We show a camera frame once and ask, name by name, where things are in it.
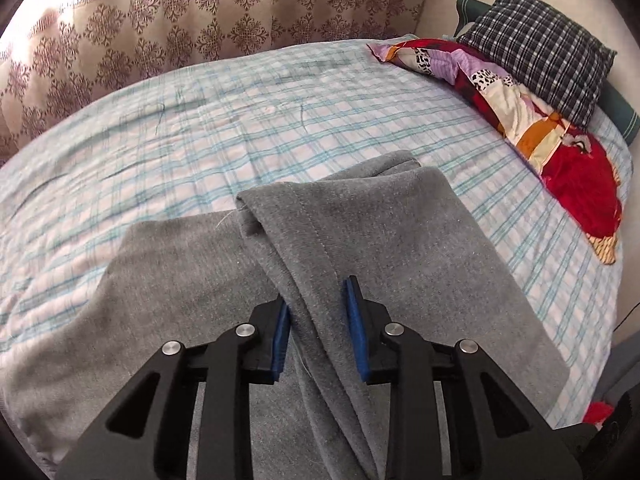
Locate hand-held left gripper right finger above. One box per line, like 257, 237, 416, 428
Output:
341, 275, 583, 480

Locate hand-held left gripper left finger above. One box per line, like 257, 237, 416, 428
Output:
47, 295, 293, 480

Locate grey pants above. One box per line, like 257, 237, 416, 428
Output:
0, 150, 571, 480

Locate bed with plaid sheet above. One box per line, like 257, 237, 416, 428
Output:
0, 34, 636, 431

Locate red cloth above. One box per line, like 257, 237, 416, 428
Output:
582, 401, 615, 426

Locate colourful floral quilt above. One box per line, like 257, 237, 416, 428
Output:
367, 37, 623, 266

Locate dark object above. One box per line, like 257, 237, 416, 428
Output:
552, 392, 640, 480

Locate dark plaid pillow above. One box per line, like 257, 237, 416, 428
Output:
457, 0, 618, 128

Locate patterned beige curtain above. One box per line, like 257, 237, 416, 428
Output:
0, 0, 433, 166

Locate teal pillow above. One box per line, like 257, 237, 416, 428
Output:
455, 0, 640, 146

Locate thin black cable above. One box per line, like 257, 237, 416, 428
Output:
614, 301, 640, 333

